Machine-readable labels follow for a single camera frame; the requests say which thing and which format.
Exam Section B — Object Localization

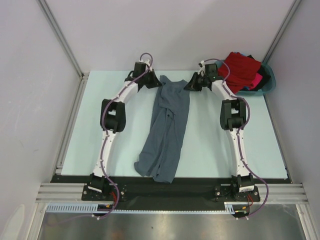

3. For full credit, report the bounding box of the grey-blue t shirt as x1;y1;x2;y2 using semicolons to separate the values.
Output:
134;75;190;184

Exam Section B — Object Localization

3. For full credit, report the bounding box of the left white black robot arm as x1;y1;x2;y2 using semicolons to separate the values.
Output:
87;59;162;200

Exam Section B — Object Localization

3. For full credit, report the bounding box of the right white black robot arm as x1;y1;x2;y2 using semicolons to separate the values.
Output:
184;61;255;201

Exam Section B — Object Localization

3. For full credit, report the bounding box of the red t shirt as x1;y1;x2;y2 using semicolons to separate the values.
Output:
218;52;261;94

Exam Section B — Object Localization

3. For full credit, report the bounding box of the pink t shirt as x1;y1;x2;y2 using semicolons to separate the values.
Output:
246;73;263;90

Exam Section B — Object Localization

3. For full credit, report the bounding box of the black t shirt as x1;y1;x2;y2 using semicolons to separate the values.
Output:
250;64;272;92

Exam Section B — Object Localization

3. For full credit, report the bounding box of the teal plastic basket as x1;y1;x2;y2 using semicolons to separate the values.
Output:
215;52;276;96

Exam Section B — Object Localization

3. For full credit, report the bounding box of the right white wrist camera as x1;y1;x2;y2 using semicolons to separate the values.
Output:
197;60;206;77

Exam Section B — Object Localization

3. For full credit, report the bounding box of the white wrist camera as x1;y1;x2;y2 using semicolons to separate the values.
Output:
139;59;153;65
197;60;206;77

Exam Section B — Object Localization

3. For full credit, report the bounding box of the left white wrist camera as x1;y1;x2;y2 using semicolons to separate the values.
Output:
139;59;153;65

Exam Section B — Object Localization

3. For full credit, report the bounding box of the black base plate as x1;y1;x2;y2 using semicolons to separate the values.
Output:
51;174;292;211

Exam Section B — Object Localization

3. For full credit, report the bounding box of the left aluminium frame post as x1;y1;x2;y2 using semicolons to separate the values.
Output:
36;0;84;79

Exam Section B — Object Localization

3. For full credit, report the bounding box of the aluminium frame post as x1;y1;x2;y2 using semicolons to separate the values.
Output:
36;0;84;79
262;0;303;64

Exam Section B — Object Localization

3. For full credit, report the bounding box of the right aluminium frame post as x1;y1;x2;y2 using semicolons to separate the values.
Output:
262;0;303;64

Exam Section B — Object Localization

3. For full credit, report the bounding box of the grey slotted cable duct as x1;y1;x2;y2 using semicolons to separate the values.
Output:
46;203;249;215

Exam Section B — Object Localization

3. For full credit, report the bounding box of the aluminium front rail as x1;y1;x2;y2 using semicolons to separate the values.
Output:
35;183;309;204

